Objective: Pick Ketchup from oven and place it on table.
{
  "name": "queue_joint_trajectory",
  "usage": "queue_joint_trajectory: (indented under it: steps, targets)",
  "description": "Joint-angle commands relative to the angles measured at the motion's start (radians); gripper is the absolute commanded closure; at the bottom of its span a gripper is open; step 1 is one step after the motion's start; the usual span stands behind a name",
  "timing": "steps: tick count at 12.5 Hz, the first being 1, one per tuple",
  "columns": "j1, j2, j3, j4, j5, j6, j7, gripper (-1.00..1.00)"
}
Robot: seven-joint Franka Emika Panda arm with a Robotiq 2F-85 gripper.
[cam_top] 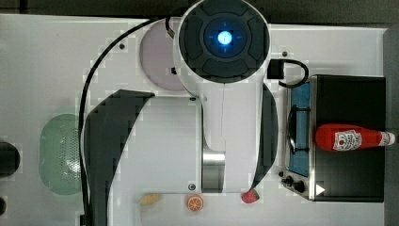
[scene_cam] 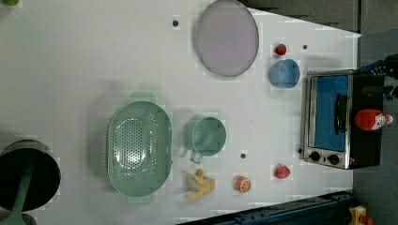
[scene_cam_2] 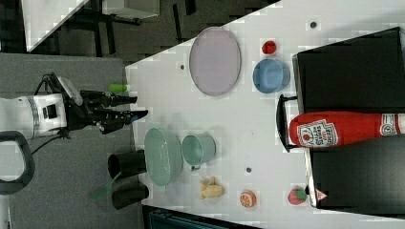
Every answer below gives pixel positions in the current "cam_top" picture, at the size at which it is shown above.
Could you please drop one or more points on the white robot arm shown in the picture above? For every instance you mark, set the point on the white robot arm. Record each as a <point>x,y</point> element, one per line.
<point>221,54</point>

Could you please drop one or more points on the strawberry toy near oven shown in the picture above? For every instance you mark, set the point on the strawberry toy near oven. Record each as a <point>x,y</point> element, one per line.
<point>250,197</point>

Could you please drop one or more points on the green perforated colander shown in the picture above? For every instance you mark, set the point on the green perforated colander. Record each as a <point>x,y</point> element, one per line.
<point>59,165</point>

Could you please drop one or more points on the orange slice toy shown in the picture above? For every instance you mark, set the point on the orange slice toy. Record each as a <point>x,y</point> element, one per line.
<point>195,203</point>

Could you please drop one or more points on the pale purple round plate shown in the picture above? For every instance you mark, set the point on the pale purple round plate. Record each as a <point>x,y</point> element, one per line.
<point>156,57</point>

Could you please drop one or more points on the yellow banana toy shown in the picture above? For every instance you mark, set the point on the yellow banana toy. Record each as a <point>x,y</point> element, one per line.
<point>150,199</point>

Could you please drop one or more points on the black toaster oven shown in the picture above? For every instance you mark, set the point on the black toaster oven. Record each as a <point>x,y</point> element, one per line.
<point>325,176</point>

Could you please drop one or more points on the red ketchup bottle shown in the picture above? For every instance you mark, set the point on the red ketchup bottle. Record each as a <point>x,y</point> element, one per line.
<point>336,137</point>

